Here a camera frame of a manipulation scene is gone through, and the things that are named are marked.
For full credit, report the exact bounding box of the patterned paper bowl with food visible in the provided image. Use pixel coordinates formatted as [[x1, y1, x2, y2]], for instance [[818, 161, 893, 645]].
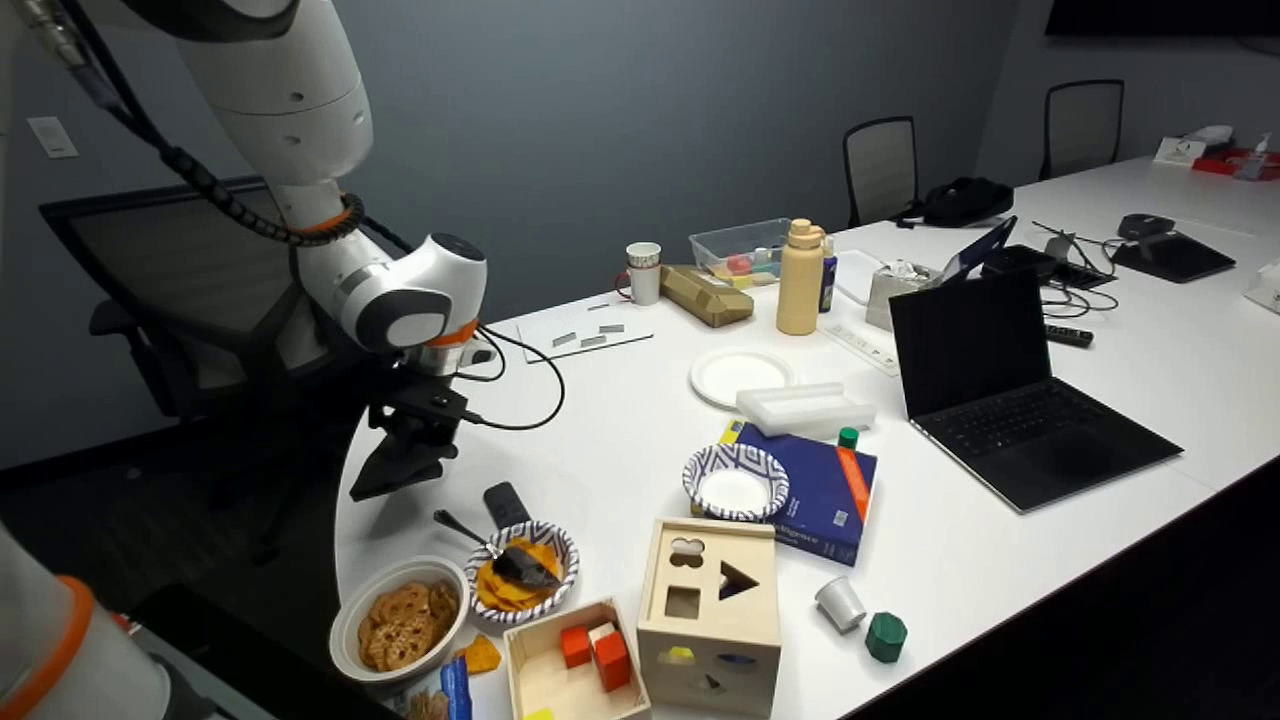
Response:
[[462, 514, 585, 627]]

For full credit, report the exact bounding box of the small black remote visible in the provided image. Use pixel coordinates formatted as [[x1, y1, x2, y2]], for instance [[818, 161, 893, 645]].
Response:
[[481, 475, 536, 536]]

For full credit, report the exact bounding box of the beige squeeze bottle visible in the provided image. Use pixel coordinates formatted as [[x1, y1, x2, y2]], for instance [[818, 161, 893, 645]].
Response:
[[770, 210, 833, 339]]

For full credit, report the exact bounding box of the red and white box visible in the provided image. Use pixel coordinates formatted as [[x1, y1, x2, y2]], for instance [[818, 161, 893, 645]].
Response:
[[1146, 119, 1280, 184]]

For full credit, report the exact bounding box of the black bag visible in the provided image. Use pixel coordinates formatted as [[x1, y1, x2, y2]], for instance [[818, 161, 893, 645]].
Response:
[[917, 170, 1020, 232]]

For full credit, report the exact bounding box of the green cylinder block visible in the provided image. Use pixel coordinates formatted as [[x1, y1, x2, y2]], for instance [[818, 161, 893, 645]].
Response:
[[860, 606, 913, 669]]

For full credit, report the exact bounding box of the empty patterned paper bowl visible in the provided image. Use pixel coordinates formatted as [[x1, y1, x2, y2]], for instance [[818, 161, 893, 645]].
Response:
[[675, 438, 795, 526]]

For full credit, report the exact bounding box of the thin black remote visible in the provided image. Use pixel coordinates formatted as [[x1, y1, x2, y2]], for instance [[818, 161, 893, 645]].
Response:
[[1039, 320, 1099, 351]]

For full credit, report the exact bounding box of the white round plate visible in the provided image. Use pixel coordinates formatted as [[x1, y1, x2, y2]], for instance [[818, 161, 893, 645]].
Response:
[[684, 345, 795, 415]]

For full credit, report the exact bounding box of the white cylinder block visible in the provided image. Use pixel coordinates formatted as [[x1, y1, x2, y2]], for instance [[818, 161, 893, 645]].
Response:
[[812, 569, 867, 635]]

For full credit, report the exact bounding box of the metal spoon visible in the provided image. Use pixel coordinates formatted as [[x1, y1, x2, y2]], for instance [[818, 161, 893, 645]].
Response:
[[426, 502, 563, 601]]

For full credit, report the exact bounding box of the black computer mouse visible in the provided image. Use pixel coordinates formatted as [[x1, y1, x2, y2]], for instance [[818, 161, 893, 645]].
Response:
[[1110, 207, 1180, 244]]

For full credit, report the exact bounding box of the white light switch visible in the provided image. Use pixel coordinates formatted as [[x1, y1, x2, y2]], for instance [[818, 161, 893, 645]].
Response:
[[25, 110, 84, 164]]

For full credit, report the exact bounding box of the white bowl of pretzels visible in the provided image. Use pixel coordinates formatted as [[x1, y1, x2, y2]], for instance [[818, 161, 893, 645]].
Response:
[[324, 550, 476, 686]]

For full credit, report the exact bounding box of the black wall screen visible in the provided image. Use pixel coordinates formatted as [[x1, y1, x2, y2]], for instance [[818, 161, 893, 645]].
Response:
[[1042, 0, 1280, 39]]

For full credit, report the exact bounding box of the blue book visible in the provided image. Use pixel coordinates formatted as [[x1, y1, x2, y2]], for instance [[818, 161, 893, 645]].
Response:
[[716, 415, 882, 569]]

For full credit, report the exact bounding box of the blue orange snack packet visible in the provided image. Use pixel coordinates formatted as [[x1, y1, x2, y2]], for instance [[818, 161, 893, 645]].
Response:
[[422, 627, 508, 720]]

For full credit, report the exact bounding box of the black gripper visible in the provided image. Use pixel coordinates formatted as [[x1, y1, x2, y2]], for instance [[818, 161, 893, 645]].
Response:
[[348, 377, 476, 502]]

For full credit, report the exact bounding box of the red wooden block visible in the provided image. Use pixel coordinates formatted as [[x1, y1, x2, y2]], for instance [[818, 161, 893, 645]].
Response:
[[585, 614, 638, 691], [552, 620, 601, 672]]

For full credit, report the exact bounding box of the wooden shape sorter cube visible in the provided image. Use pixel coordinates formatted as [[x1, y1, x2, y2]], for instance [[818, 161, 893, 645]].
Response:
[[631, 512, 786, 685]]

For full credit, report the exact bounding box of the clear plastic container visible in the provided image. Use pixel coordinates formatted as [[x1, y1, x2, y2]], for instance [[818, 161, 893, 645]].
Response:
[[684, 210, 798, 289]]

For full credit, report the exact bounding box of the black mesh office chair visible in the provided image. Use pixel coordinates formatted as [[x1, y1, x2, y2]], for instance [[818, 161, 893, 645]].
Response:
[[35, 175, 418, 430]]

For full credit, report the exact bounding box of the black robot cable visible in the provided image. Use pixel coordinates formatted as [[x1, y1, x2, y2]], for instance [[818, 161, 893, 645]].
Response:
[[47, 0, 571, 438]]

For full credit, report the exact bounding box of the small white box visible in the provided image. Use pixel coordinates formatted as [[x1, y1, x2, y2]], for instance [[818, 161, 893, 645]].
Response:
[[865, 256, 938, 337]]

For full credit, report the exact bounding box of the white jar with red label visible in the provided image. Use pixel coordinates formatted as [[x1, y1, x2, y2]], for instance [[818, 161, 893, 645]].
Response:
[[620, 236, 668, 308]]

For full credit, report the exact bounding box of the black flat pad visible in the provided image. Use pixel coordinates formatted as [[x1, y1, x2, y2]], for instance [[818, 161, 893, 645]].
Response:
[[1107, 228, 1241, 289]]

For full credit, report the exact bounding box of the shallow wooden tray box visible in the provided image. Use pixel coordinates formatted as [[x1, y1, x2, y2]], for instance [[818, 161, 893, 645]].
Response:
[[501, 590, 654, 720]]

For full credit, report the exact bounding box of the open laptop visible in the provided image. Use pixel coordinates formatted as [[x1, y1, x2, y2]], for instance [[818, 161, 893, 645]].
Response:
[[882, 266, 1188, 514]]

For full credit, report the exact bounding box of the white flat board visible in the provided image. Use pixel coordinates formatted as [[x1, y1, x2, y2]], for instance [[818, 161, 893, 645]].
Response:
[[511, 315, 659, 371]]

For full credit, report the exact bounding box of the grey mesh office chair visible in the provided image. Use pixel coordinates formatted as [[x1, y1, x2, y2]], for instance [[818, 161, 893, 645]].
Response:
[[1036, 73, 1126, 184], [841, 110, 923, 228]]

